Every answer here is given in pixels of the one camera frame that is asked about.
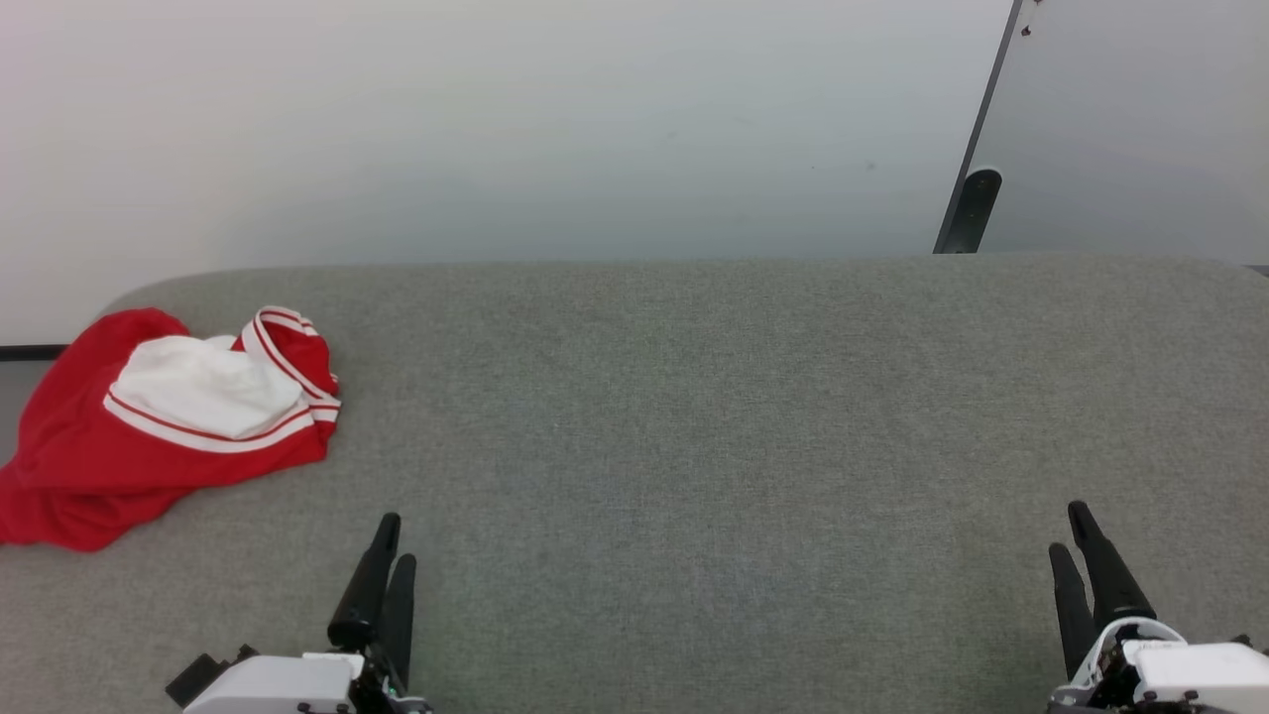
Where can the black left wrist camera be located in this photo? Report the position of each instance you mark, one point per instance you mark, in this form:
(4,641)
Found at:
(203,674)

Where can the grey door panel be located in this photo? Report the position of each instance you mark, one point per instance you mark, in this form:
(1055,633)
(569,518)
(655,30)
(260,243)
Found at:
(1140,119)

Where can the red and white jersey shirt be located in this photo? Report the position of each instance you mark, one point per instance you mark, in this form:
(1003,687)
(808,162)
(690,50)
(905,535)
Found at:
(79,466)

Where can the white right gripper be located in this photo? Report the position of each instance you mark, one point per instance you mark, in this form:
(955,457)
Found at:
(1210,679)

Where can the black skirting board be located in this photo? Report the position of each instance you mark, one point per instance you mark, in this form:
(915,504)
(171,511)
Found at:
(30,352)

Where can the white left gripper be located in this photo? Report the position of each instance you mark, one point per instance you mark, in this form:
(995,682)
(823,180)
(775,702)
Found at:
(288,684)

